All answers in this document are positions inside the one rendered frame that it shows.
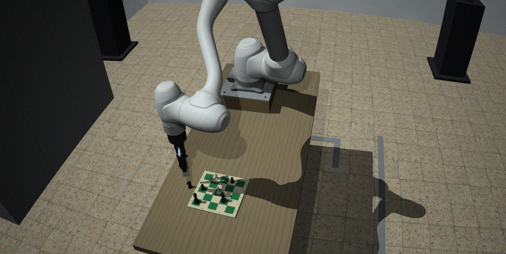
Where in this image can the green and cream chessboard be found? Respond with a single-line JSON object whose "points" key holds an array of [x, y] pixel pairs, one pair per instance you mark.
{"points": [[210, 201]]}

